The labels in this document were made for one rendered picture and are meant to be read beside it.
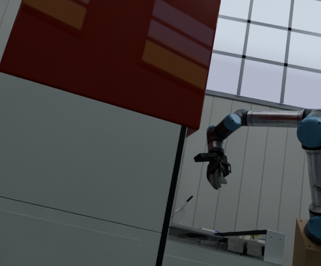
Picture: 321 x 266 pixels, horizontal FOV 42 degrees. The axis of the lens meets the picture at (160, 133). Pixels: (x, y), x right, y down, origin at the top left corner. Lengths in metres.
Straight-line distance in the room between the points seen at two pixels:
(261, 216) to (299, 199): 0.43
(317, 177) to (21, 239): 1.17
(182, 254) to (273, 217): 2.60
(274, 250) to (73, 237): 0.94
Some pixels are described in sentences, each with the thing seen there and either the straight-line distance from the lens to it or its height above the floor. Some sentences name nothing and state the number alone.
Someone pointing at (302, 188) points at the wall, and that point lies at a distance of 4.40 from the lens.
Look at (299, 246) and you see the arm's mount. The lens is 2.17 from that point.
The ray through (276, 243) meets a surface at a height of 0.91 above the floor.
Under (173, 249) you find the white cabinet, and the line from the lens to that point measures 1.72.
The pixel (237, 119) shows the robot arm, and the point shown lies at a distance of 1.96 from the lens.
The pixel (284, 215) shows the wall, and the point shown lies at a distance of 4.30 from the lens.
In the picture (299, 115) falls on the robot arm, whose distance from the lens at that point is 1.96.
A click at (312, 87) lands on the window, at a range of 4.77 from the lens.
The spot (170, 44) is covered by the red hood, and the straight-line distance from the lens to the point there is 1.69.
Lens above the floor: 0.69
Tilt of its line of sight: 18 degrees up
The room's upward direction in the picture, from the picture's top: 11 degrees clockwise
